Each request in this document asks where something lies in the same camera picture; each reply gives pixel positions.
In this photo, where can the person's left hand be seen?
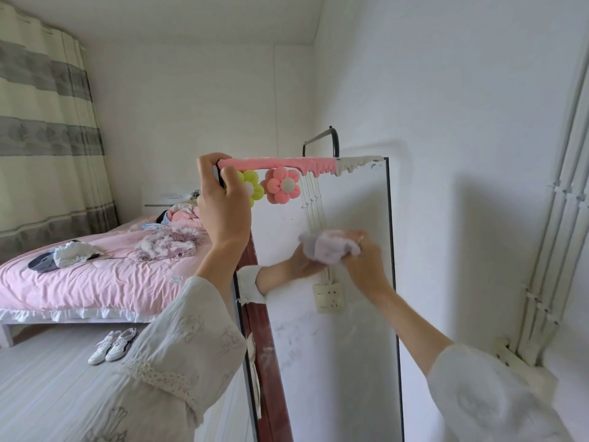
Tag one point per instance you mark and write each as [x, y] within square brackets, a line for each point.
[225, 216]

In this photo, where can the person's right hand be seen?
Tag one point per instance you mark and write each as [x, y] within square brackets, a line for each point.
[372, 271]

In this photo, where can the white wiping cloth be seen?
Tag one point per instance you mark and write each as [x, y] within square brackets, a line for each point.
[329, 248]

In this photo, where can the black-framed mirror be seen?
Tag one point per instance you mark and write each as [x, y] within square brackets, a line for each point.
[349, 363]

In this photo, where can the person's left forearm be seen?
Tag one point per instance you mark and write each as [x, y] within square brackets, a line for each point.
[193, 336]

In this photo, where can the person's right forearm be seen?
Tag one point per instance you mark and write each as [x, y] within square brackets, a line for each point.
[414, 326]

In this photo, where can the green plush flower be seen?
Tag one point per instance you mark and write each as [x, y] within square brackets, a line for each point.
[253, 188]

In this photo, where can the pink padded jacket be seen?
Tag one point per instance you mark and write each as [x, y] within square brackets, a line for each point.
[184, 214]

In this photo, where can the pink plush flower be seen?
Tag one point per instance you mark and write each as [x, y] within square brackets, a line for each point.
[280, 186]

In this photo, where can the purple white fuzzy garment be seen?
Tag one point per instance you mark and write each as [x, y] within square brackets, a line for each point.
[168, 243]

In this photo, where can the black garment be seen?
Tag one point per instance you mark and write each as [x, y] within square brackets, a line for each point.
[161, 218]

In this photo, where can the light blue garment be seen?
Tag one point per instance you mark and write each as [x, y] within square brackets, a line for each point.
[153, 225]

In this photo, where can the pink drip foam trim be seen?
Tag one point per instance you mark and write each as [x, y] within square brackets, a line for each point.
[276, 162]

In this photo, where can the white drip foam trim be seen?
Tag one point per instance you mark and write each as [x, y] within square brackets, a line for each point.
[356, 162]

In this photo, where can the white crumpled garment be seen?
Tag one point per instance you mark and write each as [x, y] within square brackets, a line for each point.
[73, 254]

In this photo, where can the grey cream striped curtain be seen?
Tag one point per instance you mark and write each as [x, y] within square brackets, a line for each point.
[46, 156]

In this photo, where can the beige wall socket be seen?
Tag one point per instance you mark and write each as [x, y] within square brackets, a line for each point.
[511, 354]

